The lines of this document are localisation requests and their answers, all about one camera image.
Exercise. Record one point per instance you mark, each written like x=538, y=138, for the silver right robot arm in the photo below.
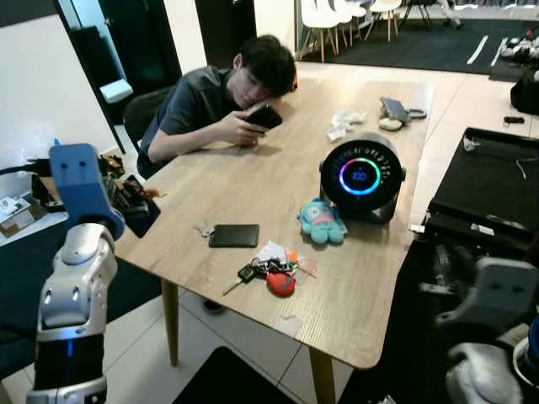
x=482, y=374

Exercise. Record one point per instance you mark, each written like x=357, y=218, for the small silver keys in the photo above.
x=203, y=229

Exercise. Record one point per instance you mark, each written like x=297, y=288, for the large black case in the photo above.
x=488, y=181

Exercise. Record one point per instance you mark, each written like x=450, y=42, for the small black object on floor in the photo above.
x=514, y=119

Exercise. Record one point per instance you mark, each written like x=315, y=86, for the black bag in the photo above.
x=526, y=91

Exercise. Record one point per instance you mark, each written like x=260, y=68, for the crumpled white plastic wrap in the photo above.
x=345, y=124

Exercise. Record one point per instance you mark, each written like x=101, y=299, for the teal octopus plush toy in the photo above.
x=322, y=224

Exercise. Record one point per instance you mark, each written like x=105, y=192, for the white dining chair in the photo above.
x=386, y=7
x=349, y=13
x=317, y=18

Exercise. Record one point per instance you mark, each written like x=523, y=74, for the wooden table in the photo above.
x=278, y=172

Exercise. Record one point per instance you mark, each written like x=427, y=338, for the key bunch with red tag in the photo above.
x=278, y=276

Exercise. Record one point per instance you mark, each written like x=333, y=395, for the black smartphone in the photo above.
x=266, y=116

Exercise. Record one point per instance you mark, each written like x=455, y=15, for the black wallet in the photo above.
x=234, y=236

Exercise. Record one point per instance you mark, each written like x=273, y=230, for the person in grey shirt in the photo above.
x=194, y=105

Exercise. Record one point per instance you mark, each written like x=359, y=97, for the dark blue tray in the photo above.
x=139, y=220

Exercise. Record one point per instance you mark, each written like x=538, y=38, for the black office chair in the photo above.
x=143, y=114

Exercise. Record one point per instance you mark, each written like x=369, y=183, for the pale blue box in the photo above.
x=116, y=91

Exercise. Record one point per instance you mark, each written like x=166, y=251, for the small cardboard box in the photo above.
x=17, y=217

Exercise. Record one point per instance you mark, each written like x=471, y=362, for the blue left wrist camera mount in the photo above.
x=77, y=181

